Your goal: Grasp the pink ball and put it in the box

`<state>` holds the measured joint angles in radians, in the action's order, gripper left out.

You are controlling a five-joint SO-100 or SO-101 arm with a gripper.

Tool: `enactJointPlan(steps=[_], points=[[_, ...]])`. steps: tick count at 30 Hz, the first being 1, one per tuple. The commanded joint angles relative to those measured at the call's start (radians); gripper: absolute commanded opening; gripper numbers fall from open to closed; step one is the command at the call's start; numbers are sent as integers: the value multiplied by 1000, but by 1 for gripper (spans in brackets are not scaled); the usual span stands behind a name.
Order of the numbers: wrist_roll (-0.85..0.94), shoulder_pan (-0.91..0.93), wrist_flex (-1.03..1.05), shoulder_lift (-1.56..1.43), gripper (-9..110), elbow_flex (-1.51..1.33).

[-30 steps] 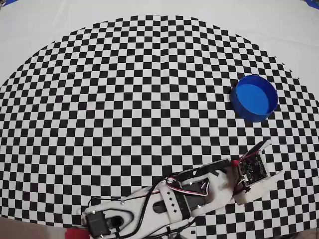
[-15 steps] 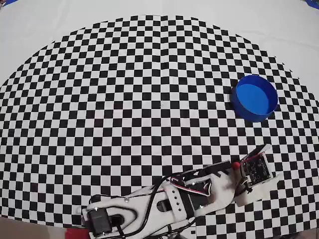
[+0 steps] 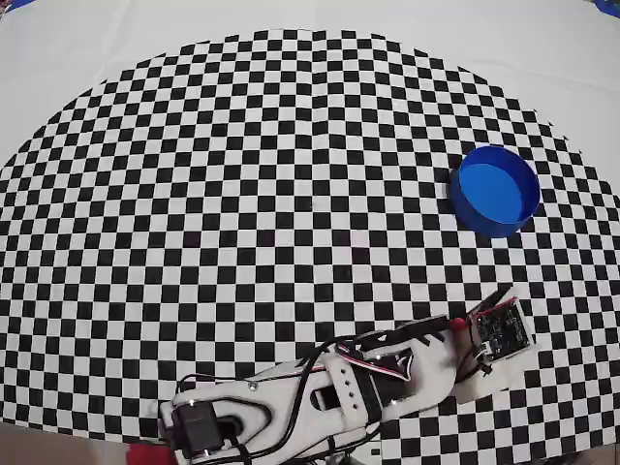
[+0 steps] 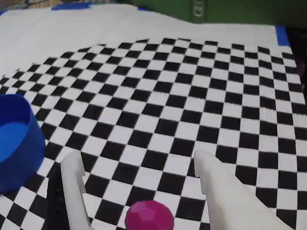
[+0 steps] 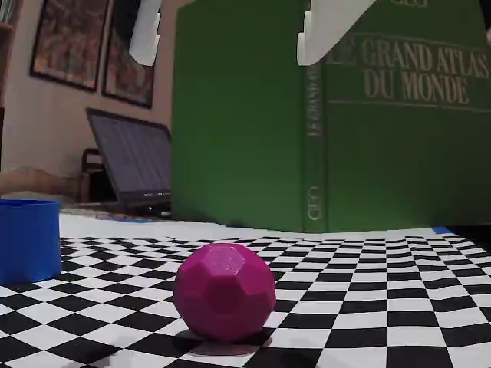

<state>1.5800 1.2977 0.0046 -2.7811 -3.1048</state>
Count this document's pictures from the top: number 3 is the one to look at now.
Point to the white gripper red trim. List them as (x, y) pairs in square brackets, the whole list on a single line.
[(432, 350)]

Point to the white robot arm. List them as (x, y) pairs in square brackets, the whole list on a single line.
[(271, 392)]

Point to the blue round box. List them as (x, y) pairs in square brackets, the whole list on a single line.
[(494, 194)]

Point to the red plastic block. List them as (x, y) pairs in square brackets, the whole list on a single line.
[(145, 455)]

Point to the black white checkerboard mat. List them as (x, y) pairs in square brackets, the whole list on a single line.
[(145, 194)]

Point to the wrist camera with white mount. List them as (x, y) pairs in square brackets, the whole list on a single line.
[(501, 334)]

